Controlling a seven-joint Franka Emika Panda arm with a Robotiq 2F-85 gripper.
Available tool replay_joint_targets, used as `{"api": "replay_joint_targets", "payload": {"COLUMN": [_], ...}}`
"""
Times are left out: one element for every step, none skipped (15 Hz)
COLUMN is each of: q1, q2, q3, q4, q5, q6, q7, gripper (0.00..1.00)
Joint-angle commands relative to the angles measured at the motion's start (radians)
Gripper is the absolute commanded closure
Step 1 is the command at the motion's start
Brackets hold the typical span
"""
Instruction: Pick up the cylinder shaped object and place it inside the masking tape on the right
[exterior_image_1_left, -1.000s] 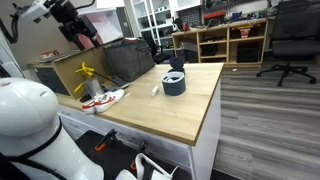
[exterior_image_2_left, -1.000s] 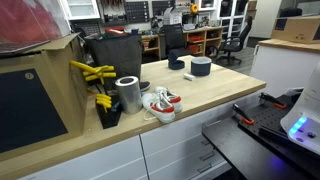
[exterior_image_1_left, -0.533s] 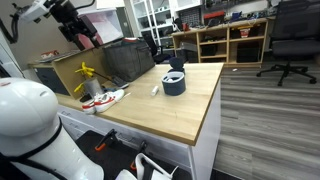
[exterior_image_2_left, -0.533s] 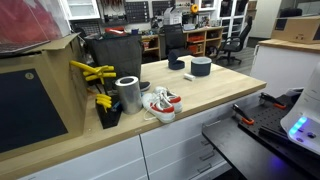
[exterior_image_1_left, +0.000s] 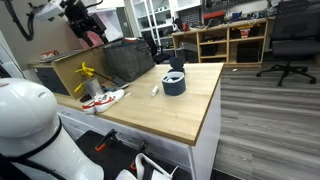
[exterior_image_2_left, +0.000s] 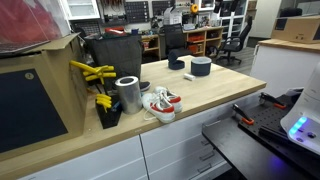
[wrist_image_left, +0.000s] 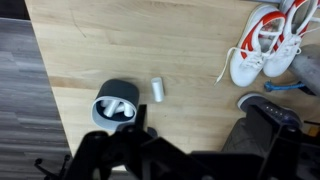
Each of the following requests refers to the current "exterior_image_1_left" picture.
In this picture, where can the dark blue masking tape roll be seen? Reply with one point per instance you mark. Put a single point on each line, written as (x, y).
(173, 88)

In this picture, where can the large white red sneaker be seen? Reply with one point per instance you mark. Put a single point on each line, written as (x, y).
(106, 101)

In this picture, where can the pink plastic box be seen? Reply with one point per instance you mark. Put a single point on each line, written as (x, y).
(96, 39)

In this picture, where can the white plastic bracket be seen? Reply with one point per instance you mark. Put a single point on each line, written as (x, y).
(148, 168)

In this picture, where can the large black office chair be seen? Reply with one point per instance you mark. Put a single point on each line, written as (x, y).
(293, 33)

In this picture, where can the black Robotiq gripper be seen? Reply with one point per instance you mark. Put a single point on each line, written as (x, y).
(81, 18)

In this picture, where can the large yellow clamp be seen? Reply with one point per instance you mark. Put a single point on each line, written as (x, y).
(85, 70)

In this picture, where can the red white small package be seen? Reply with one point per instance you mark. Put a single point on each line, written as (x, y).
(49, 54)

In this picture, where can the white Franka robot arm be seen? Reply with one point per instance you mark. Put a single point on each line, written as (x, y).
(26, 110)

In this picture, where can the small white cylinder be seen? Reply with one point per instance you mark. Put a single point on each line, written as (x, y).
(154, 90)

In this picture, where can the wooden desk divider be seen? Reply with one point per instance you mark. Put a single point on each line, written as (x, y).
(70, 71)

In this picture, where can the red white bucket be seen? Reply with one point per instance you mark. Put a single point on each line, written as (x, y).
(244, 32)

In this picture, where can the wooden shelf unit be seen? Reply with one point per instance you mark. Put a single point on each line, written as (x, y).
(228, 33)

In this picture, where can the black handheld device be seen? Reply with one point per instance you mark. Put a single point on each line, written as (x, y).
(119, 82)

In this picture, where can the white metal shelving rack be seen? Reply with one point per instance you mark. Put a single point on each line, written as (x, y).
(151, 20)

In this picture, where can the dark blue round object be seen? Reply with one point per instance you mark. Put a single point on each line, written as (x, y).
(176, 63)

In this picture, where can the grey parts organizer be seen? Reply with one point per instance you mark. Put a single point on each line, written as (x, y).
(190, 16)

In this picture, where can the small white red sneaker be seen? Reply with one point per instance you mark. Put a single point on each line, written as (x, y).
(88, 108)

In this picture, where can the small yellow clamp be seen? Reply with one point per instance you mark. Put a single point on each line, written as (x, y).
(79, 87)

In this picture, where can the red black toolbox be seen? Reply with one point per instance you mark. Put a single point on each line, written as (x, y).
(214, 18)

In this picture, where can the grey metal cup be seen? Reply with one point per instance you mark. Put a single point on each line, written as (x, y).
(94, 87)

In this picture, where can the small black desk chair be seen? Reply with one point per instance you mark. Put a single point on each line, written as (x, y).
(151, 45)

